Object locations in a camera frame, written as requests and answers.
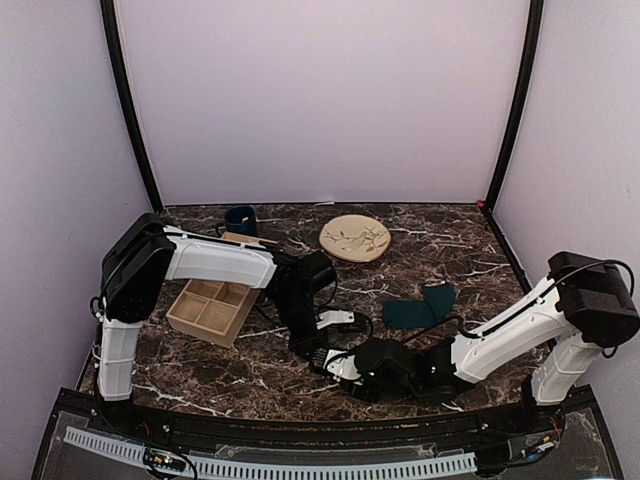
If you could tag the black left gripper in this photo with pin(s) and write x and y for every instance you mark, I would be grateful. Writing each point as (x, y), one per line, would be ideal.
(305, 347)

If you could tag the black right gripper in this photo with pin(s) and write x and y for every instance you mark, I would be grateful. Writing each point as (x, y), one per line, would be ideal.
(346, 384)

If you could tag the dark green sock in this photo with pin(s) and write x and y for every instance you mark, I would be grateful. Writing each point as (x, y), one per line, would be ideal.
(436, 304)

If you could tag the wooden compartment box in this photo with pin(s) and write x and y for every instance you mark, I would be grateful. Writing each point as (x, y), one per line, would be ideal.
(212, 307)

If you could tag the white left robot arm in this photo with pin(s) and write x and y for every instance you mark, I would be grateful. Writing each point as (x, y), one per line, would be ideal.
(151, 253)

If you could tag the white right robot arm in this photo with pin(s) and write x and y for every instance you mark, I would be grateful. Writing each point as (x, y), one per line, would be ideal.
(583, 304)

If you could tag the bird pattern ceramic plate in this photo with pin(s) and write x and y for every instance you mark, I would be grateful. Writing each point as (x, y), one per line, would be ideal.
(355, 238)

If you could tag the blue enamel mug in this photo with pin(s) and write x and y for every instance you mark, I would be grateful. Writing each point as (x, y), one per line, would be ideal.
(232, 221)

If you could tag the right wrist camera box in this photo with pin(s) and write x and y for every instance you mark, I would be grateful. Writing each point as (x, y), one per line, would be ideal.
(340, 365)

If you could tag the white slotted cable duct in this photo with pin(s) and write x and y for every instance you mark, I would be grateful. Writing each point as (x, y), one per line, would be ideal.
(245, 463)

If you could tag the black left corner frame post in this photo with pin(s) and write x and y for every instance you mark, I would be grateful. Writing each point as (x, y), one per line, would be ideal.
(128, 109)

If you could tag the black corner frame post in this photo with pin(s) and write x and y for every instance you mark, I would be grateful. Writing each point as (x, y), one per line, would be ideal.
(525, 70)
(128, 109)

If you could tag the black right corner frame post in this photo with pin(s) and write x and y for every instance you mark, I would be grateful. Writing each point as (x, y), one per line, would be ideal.
(525, 70)

